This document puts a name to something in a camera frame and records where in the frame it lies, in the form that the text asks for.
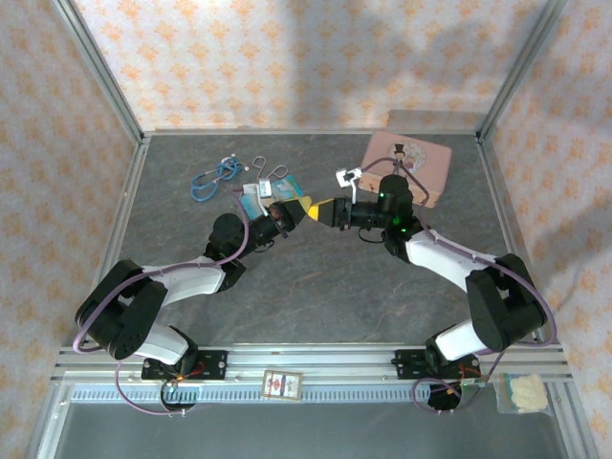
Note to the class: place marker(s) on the yellow padlock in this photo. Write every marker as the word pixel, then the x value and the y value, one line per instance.
pixel 314 211

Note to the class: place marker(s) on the light blue printed pouch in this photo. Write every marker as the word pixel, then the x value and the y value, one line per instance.
pixel 289 187

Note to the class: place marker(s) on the pink tin box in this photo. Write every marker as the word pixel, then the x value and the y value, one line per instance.
pixel 430 162

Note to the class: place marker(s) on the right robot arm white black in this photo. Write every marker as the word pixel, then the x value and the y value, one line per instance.
pixel 437 255

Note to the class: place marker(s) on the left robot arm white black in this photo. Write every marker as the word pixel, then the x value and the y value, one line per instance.
pixel 186 283

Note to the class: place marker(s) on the blue stethoscope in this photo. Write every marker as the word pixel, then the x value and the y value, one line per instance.
pixel 210 184

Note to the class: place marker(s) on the small red-white card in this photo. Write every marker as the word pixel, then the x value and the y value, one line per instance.
pixel 282 385

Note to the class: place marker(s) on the clear bag with white pieces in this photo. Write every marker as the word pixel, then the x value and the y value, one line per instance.
pixel 523 392

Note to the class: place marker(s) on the aluminium frame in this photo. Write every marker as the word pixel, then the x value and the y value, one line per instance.
pixel 306 356

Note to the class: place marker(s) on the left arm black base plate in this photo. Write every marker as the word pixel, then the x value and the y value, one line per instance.
pixel 212 364

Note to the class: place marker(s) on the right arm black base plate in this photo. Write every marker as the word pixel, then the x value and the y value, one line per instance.
pixel 408 363

